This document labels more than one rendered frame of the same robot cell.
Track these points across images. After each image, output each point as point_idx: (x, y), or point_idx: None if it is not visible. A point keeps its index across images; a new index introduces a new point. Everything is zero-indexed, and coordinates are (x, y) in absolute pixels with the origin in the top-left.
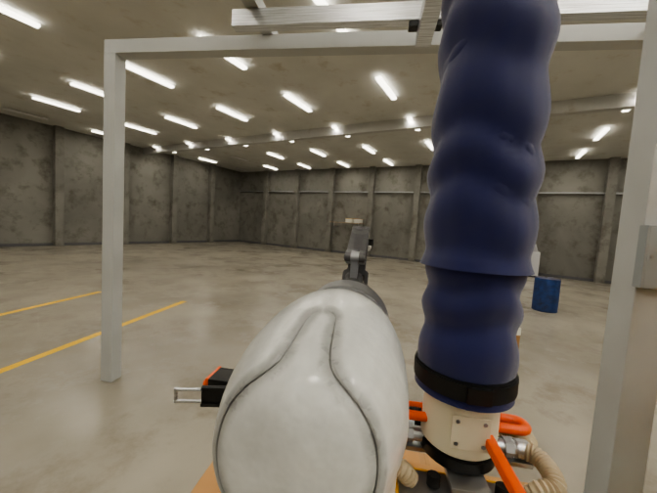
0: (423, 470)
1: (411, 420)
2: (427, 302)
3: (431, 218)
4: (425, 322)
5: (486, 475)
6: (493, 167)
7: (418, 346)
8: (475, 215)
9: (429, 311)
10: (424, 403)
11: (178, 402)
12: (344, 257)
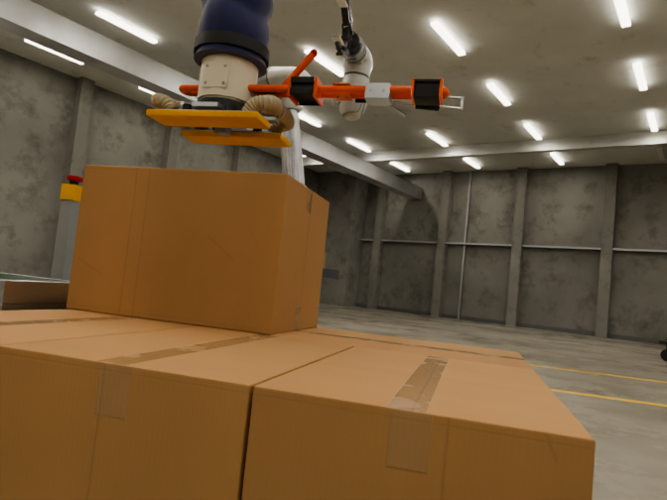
0: (254, 132)
1: (232, 110)
2: (273, 7)
3: None
4: (267, 19)
5: (130, 167)
6: None
7: (268, 39)
8: None
9: (271, 13)
10: (255, 83)
11: (458, 109)
12: (352, 22)
